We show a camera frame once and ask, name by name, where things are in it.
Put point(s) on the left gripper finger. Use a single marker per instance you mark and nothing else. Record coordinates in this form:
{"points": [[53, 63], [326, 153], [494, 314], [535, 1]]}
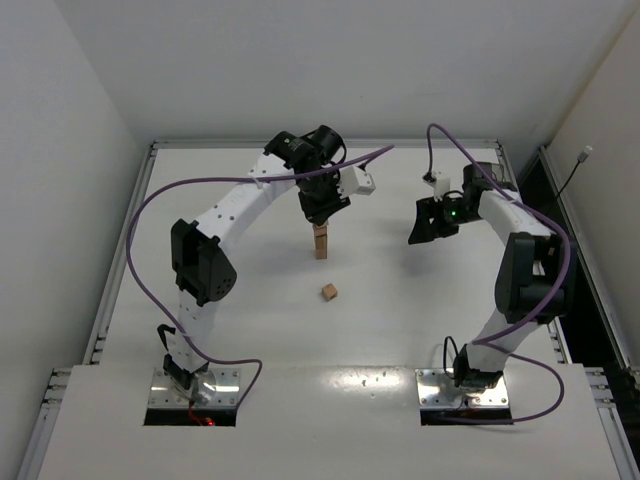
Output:
{"points": [[313, 216], [331, 210]]}

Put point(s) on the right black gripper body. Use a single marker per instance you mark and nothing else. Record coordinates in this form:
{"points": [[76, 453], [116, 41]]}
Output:
{"points": [[435, 219]]}

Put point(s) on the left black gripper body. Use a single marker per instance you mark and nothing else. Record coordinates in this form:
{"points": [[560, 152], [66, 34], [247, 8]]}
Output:
{"points": [[321, 206]]}

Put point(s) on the light wood cube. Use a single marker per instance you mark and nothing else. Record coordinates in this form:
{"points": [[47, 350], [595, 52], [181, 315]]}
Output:
{"points": [[320, 230], [329, 292]]}

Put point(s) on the long dark wood block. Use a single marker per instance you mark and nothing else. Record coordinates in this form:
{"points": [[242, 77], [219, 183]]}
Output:
{"points": [[321, 253]]}

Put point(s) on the grey translucent plastic bin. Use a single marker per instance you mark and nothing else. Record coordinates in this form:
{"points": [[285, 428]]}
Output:
{"points": [[495, 171]]}

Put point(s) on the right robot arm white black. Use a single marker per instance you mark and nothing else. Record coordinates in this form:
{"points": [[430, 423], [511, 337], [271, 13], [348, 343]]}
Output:
{"points": [[536, 277]]}

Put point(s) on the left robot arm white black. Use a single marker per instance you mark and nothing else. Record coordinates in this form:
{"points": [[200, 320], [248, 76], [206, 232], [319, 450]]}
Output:
{"points": [[200, 249]]}

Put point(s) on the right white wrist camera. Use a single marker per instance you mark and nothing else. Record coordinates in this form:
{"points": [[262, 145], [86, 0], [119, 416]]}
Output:
{"points": [[440, 184]]}

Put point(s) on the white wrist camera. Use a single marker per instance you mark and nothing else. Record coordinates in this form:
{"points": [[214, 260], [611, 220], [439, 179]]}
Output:
{"points": [[440, 184], [355, 181]]}

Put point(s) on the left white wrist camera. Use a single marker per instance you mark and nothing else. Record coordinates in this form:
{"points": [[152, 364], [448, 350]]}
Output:
{"points": [[355, 181]]}

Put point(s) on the aluminium table frame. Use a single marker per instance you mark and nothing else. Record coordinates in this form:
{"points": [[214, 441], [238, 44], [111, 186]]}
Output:
{"points": [[292, 314]]}

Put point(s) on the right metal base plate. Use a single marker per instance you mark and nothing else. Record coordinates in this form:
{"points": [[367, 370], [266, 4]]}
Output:
{"points": [[437, 392]]}

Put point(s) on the metal base plate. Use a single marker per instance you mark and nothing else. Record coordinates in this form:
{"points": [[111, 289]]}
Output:
{"points": [[215, 389], [437, 392]]}

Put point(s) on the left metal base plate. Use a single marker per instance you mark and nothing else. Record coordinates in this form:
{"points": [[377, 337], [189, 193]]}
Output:
{"points": [[215, 389]]}

